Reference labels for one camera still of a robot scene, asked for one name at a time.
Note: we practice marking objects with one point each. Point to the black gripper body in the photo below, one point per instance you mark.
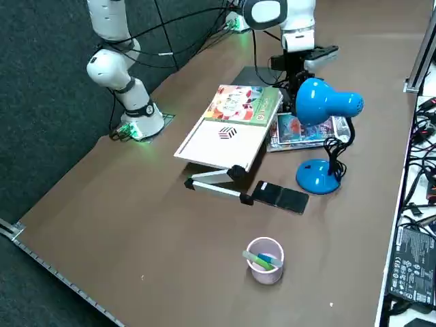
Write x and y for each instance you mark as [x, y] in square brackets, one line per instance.
[296, 66]

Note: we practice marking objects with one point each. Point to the blue desk lamp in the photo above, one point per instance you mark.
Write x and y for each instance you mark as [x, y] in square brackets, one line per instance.
[316, 98]

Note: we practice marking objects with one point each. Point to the green cover picture textbook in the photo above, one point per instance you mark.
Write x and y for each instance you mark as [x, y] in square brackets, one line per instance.
[245, 105]

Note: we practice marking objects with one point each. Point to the white folding book stand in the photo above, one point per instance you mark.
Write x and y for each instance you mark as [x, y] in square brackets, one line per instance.
[211, 146]

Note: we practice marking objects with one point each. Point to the plastic wrapped comic magazine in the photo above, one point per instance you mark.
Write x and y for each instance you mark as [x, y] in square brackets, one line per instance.
[306, 136]

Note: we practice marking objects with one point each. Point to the grey laptop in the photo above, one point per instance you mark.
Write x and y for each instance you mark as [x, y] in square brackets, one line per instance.
[248, 78]

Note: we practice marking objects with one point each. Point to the black foldable phone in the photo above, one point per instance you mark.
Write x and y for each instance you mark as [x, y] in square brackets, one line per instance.
[282, 197]

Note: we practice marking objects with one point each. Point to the blue marker pen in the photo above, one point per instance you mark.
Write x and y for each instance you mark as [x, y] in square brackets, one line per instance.
[272, 259]

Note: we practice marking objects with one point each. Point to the green marker pen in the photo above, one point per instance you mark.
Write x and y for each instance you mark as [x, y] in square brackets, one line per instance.
[255, 260]

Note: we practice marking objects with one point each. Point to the pink pen cup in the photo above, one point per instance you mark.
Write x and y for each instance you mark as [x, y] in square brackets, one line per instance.
[265, 276]

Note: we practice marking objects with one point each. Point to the black power adapter brick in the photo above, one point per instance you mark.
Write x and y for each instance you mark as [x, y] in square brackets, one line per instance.
[412, 262]

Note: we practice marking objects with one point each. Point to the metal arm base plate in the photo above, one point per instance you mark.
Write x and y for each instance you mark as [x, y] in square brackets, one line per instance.
[168, 119]

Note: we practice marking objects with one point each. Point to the aluminium camera post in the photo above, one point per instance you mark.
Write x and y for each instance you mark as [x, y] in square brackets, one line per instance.
[420, 58]

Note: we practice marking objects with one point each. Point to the metal table edge rail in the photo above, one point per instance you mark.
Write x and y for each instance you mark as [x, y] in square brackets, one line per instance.
[51, 269]

